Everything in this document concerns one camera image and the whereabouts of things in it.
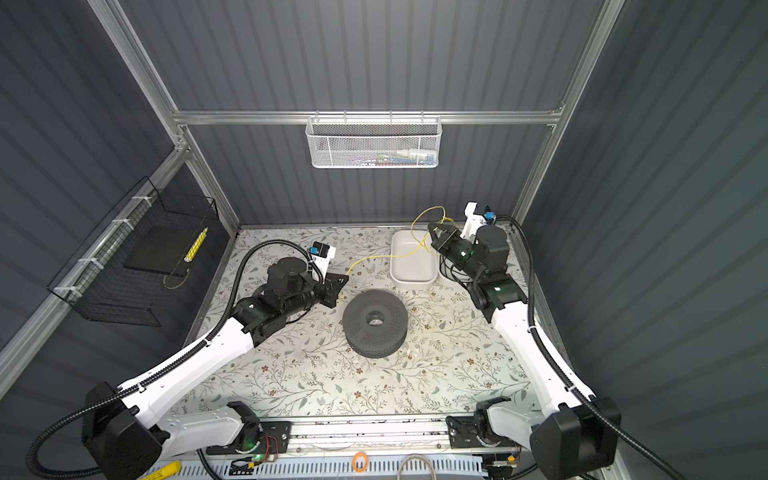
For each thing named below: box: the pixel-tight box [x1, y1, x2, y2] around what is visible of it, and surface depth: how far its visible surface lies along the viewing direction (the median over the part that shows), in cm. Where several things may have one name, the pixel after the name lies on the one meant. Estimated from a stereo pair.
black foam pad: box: [123, 223, 205, 276], surface depth 77 cm
